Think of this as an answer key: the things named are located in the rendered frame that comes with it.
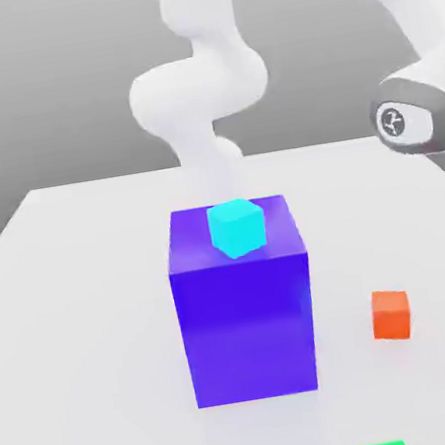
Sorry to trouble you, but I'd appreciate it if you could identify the small cyan cube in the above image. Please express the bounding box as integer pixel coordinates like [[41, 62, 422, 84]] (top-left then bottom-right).
[[204, 194, 272, 263]]

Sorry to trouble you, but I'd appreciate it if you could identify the small orange cube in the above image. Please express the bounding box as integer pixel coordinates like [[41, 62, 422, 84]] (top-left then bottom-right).
[[366, 286, 415, 345]]

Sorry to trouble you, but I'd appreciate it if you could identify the large blue box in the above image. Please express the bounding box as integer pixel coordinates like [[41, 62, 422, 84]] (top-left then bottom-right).
[[158, 190, 330, 412]]

